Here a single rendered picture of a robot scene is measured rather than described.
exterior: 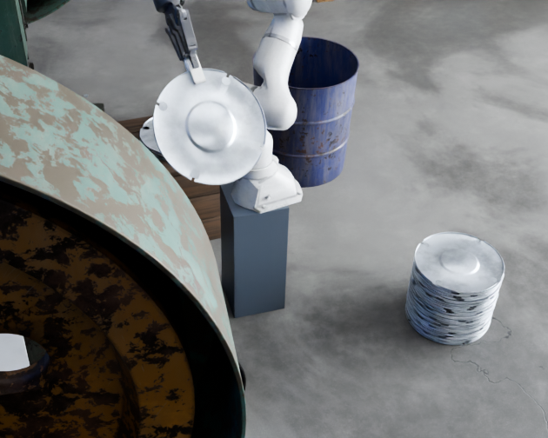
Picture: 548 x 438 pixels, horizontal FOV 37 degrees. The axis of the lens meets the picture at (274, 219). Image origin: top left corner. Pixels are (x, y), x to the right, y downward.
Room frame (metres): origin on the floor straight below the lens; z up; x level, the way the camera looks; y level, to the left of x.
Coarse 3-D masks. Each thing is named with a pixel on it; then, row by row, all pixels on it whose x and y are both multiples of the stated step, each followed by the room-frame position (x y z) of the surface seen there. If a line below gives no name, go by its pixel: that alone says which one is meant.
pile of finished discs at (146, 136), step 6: (150, 120) 2.56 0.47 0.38; (144, 126) 2.51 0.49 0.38; (150, 126) 2.51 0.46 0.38; (144, 132) 2.47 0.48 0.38; (150, 132) 2.47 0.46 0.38; (144, 138) 2.43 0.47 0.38; (150, 138) 2.44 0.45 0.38; (144, 144) 2.39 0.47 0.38; (150, 144) 2.40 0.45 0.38; (156, 144) 2.40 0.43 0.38; (150, 150) 2.36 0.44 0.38; (156, 150) 2.35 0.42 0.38; (156, 156) 2.35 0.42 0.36; (162, 156) 2.36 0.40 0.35
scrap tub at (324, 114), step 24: (312, 48) 3.06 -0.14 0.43; (336, 48) 3.02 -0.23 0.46; (312, 72) 3.05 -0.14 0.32; (336, 72) 3.00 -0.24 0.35; (312, 96) 2.65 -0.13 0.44; (336, 96) 2.69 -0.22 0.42; (312, 120) 2.66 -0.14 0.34; (336, 120) 2.70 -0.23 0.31; (288, 144) 2.67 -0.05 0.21; (312, 144) 2.66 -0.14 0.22; (336, 144) 2.71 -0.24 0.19; (288, 168) 2.67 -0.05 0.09; (312, 168) 2.67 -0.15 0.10; (336, 168) 2.73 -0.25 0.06
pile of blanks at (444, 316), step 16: (416, 272) 1.94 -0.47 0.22; (416, 288) 1.92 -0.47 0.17; (432, 288) 1.87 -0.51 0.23; (496, 288) 1.88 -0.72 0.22; (416, 304) 1.91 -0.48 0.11; (432, 304) 1.86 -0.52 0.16; (448, 304) 1.84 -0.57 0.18; (464, 304) 1.83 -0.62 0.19; (480, 304) 1.85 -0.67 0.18; (416, 320) 1.90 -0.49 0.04; (432, 320) 1.85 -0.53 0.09; (448, 320) 1.83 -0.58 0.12; (464, 320) 1.84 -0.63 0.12; (480, 320) 1.85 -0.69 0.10; (432, 336) 1.85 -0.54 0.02; (448, 336) 1.84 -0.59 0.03; (464, 336) 1.83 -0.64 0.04; (480, 336) 1.86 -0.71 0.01
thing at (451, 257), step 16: (432, 240) 2.08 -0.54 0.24; (448, 240) 2.08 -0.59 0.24; (464, 240) 2.08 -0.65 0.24; (416, 256) 1.99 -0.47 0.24; (432, 256) 1.99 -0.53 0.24; (448, 256) 1.99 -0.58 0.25; (464, 256) 1.99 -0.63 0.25; (480, 256) 2.00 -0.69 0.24; (496, 256) 2.00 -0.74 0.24; (432, 272) 1.92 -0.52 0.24; (448, 272) 1.92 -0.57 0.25; (464, 272) 1.92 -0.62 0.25; (480, 272) 1.93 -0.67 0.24; (496, 272) 1.93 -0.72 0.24; (448, 288) 1.85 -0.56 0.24; (464, 288) 1.85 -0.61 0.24; (480, 288) 1.85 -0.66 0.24
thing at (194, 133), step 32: (160, 96) 1.68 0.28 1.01; (192, 96) 1.71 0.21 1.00; (224, 96) 1.74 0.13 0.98; (160, 128) 1.63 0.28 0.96; (192, 128) 1.65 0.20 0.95; (224, 128) 1.68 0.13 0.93; (256, 128) 1.71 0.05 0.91; (192, 160) 1.60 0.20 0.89; (224, 160) 1.63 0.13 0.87; (256, 160) 1.65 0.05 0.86
